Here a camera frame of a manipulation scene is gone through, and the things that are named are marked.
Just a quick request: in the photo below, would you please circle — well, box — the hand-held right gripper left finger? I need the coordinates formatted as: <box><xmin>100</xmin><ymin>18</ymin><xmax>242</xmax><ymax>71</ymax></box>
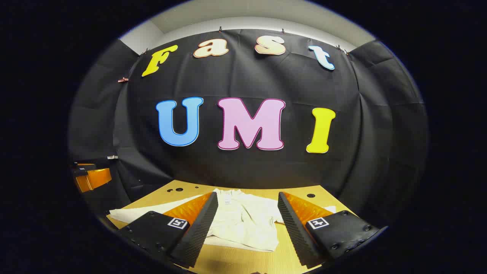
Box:
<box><xmin>117</xmin><ymin>191</ymin><xmax>219</xmax><ymax>268</ymax></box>

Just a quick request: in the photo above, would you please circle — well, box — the white t-shirt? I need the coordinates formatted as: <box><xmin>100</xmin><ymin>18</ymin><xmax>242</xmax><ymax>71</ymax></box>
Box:
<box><xmin>110</xmin><ymin>188</ymin><xmax>337</xmax><ymax>252</ymax></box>

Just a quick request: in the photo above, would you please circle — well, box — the black backdrop cloth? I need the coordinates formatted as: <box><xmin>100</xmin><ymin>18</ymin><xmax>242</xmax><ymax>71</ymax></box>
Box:
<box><xmin>68</xmin><ymin>29</ymin><xmax>430</xmax><ymax>229</ymax></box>

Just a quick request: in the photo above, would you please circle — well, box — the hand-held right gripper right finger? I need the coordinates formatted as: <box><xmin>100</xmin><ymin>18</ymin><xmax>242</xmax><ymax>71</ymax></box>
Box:
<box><xmin>277</xmin><ymin>191</ymin><xmax>388</xmax><ymax>267</ymax></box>

